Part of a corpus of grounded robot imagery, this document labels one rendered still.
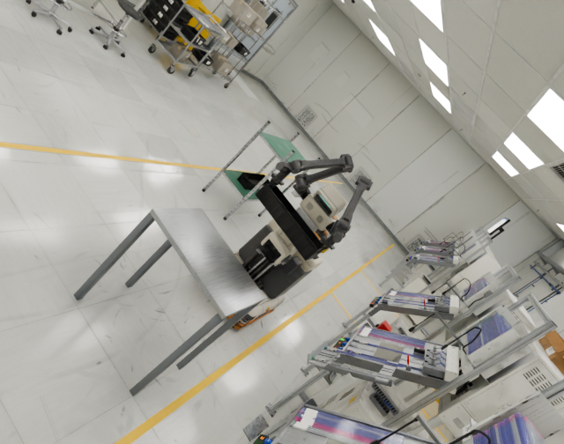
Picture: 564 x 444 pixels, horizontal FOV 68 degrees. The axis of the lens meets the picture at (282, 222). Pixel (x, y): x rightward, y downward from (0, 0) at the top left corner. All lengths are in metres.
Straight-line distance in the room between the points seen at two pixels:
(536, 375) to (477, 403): 0.38
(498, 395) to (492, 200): 8.89
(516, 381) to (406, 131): 9.39
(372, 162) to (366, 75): 2.37
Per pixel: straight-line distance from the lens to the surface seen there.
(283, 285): 3.57
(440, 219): 11.59
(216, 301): 2.15
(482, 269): 7.56
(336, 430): 2.21
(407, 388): 4.64
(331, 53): 12.70
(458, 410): 3.06
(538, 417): 2.12
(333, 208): 3.00
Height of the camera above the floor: 1.98
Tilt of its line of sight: 19 degrees down
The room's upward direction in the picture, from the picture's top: 48 degrees clockwise
